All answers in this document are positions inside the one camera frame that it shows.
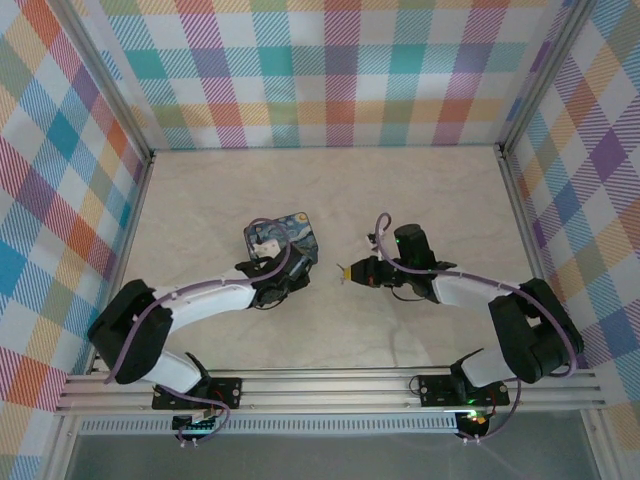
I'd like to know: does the green lit controller board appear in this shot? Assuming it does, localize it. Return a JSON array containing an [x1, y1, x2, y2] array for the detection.
[[171, 414, 220, 434]]

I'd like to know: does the orange lit controller board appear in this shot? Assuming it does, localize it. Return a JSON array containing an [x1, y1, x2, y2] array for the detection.
[[457, 410, 492, 437]]

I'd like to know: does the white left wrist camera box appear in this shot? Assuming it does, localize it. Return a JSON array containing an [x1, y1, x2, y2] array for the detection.
[[252, 238, 282, 260]]

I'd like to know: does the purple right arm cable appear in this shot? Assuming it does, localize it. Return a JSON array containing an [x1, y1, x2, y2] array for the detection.
[[374, 213, 581, 444]]

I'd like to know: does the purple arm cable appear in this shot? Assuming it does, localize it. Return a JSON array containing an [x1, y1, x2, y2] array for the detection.
[[374, 213, 581, 444], [103, 217, 296, 446]]

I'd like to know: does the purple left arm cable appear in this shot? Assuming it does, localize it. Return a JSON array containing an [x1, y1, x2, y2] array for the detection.
[[103, 217, 296, 446]]

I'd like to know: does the aluminium mounting rail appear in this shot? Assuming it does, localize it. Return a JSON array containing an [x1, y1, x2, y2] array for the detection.
[[53, 367, 607, 416]]

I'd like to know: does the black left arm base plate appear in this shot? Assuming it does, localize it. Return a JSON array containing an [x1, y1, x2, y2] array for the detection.
[[151, 377, 243, 412]]

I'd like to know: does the aluminium side rail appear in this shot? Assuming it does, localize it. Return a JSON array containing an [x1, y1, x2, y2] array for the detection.
[[494, 144, 577, 369], [85, 153, 157, 376]]

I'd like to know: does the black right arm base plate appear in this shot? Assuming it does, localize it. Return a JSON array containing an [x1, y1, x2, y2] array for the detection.
[[417, 373, 511, 407]]

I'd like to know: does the grey slotted cable duct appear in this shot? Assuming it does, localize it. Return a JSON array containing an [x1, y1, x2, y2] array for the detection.
[[78, 412, 459, 435]]

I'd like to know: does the aluminium frame post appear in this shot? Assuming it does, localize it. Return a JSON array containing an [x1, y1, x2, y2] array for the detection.
[[498, 0, 601, 157], [52, 0, 157, 166]]

